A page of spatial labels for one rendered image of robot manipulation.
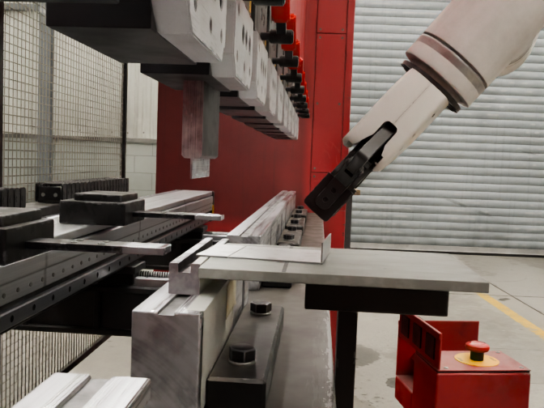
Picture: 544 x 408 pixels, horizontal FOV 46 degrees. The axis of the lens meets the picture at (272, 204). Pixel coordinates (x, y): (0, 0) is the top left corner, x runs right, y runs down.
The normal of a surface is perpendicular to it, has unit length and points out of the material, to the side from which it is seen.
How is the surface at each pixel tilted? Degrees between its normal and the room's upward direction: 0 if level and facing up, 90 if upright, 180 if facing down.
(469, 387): 90
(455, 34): 78
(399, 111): 88
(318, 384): 0
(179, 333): 90
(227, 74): 135
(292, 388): 0
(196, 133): 90
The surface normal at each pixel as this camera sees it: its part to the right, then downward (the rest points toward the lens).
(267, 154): -0.07, 0.07
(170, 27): -0.08, 0.75
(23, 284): 1.00, 0.04
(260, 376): 0.04, -1.00
